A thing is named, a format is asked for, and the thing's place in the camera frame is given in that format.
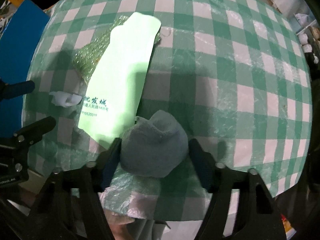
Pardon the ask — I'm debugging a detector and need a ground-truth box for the grey sock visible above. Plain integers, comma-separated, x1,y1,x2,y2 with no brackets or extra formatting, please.
120,110,188,178

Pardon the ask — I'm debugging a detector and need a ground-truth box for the light green plastic bag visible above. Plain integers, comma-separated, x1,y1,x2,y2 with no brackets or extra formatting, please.
78,12,161,149

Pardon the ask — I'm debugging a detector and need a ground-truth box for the green bubble wrap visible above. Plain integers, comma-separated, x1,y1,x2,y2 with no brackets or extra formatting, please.
74,12,162,85

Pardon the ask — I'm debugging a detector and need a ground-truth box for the small white paper scrap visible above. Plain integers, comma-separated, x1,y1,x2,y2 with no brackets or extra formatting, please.
49,91,82,108

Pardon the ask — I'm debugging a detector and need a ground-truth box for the green checkered tablecloth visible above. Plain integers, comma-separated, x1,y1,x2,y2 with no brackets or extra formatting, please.
22,0,313,238

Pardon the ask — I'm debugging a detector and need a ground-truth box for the shoe rack with shoes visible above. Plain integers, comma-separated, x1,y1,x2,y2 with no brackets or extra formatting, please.
271,0,319,64

